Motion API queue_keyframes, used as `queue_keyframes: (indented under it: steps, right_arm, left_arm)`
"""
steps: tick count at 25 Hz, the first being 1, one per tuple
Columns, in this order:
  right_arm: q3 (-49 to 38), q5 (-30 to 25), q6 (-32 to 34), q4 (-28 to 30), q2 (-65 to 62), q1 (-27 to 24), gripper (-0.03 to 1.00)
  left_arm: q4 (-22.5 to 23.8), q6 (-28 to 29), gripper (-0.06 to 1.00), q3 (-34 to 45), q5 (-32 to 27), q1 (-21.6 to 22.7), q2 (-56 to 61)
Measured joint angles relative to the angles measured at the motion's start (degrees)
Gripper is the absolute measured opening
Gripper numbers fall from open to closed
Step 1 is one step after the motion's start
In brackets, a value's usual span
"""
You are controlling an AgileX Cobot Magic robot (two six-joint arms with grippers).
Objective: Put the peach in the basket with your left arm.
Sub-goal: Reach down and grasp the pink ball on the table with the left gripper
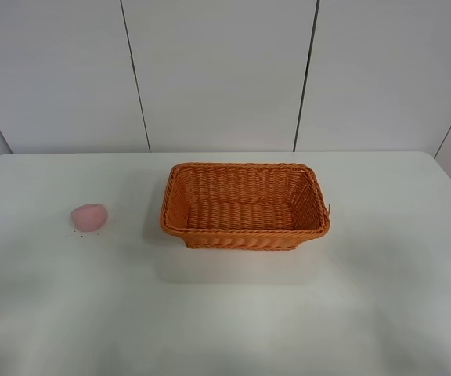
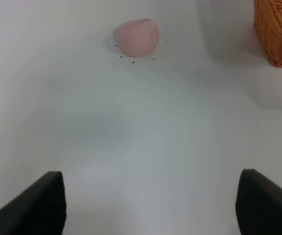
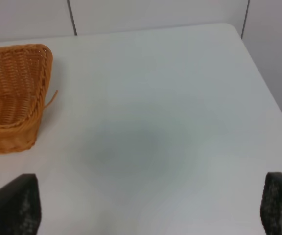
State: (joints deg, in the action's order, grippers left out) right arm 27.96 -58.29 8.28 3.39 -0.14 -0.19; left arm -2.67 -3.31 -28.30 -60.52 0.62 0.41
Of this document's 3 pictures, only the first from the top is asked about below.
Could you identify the pink peach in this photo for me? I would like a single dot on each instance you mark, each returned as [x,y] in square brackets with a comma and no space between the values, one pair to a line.
[89,217]

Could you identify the orange wicker basket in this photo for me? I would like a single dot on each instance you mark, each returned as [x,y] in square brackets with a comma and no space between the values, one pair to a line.
[265,207]

